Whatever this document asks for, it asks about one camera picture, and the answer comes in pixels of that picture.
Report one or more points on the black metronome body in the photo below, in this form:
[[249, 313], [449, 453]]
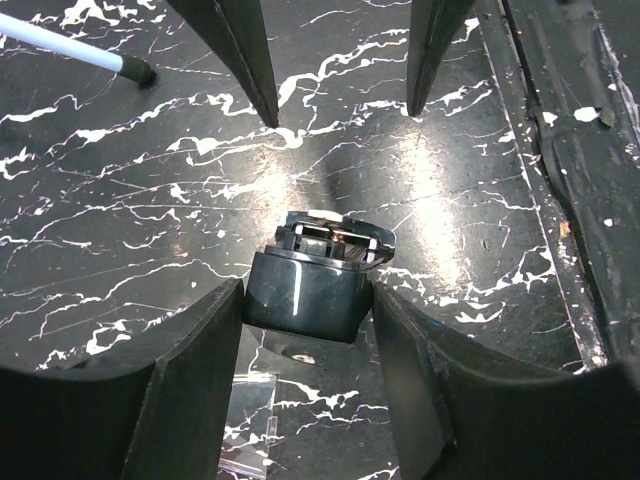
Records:
[[313, 279]]

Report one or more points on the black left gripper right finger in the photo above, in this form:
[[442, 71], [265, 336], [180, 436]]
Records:
[[460, 410]]

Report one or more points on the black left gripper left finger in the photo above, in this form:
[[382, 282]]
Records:
[[152, 407]]

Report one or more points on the clear plastic metronome cover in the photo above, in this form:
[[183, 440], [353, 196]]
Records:
[[268, 363]]

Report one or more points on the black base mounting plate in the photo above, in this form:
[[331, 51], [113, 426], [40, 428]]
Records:
[[577, 122]]

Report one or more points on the blue music stand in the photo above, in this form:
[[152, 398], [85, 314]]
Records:
[[131, 68]]

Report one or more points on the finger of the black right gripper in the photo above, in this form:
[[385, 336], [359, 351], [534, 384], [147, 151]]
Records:
[[433, 25], [235, 31]]

